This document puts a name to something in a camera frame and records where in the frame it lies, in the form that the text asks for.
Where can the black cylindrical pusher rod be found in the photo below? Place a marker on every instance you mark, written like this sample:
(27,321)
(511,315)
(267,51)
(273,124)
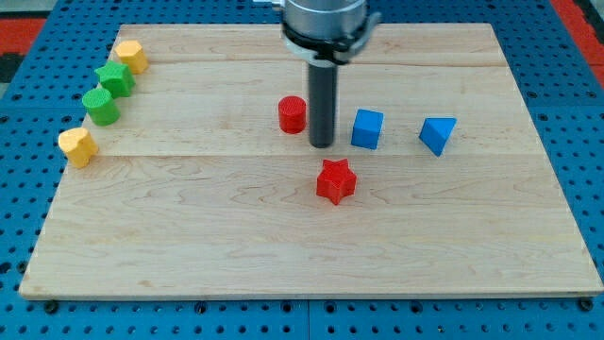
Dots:
(322,90)

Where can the red star block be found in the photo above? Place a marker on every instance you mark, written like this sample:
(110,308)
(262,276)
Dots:
(336,180)

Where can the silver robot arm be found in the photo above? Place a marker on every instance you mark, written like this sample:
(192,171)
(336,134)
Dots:
(326,34)

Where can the blue cube block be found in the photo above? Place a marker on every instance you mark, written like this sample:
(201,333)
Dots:
(367,128)

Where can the green star block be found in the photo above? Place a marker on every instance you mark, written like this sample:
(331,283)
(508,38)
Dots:
(116,78)

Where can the red cylinder block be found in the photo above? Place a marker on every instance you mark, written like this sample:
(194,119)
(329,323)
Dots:
(292,114)

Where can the blue triangular prism block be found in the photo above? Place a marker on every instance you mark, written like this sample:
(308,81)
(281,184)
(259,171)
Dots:
(435,133)

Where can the wooden board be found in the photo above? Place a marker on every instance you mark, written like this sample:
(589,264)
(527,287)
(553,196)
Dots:
(195,192)

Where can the yellow hexagon block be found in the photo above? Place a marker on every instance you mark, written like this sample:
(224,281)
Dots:
(131,53)

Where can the green cylinder block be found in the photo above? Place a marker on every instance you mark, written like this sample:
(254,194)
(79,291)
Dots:
(101,107)

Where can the yellow heart block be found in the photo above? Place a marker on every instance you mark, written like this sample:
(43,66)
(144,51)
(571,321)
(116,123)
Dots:
(78,146)

